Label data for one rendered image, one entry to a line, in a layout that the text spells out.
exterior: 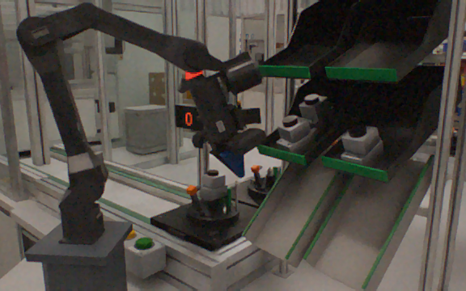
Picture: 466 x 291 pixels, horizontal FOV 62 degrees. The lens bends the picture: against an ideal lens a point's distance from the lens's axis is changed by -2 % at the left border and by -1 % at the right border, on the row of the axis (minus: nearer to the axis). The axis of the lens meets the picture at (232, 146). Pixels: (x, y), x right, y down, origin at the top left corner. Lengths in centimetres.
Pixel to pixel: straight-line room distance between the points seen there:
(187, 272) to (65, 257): 30
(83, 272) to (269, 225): 39
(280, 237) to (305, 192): 11
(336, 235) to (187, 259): 33
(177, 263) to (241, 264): 15
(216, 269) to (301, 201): 23
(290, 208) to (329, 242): 12
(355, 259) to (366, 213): 9
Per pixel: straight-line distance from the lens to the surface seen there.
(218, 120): 72
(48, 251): 76
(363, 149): 69
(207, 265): 86
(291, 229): 85
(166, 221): 105
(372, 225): 80
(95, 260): 72
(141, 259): 92
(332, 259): 80
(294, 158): 75
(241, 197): 120
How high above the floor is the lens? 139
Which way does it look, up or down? 13 degrees down
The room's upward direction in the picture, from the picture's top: straight up
